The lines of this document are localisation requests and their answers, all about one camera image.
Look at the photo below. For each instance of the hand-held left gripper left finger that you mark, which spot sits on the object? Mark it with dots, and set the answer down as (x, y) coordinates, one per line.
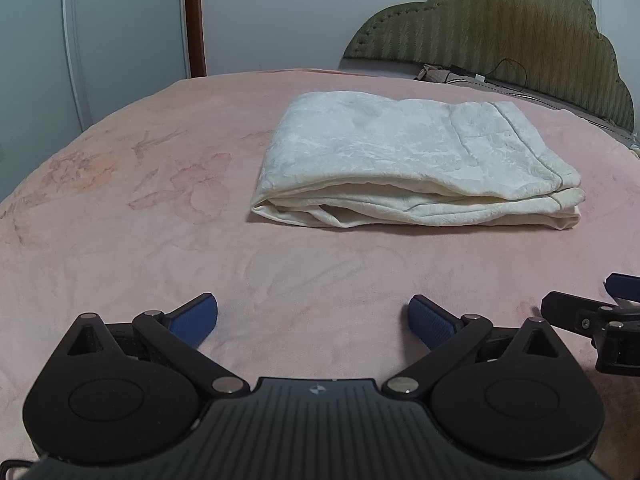
(195, 317)

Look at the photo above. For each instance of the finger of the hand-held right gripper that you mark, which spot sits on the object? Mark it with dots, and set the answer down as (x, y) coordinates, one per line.
(570, 310)
(622, 286)

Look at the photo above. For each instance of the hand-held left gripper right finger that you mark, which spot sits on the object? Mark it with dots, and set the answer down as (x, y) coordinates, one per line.
(429, 319)

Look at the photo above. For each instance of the white towel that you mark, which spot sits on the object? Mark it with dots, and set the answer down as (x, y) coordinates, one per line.
(400, 150)

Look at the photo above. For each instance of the pink floral blanket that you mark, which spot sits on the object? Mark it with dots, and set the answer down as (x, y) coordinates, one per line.
(150, 260)

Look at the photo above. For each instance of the brown patterned bed sheet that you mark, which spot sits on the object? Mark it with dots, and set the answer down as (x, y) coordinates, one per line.
(550, 97)

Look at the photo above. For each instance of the white wardrobe door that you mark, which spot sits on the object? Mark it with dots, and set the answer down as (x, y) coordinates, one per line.
(125, 45)

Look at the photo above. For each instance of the olive padded headboard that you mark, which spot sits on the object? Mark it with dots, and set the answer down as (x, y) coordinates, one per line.
(500, 25)

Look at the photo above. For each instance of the brown wooden door frame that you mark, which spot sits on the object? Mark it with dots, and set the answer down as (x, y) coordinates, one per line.
(195, 20)

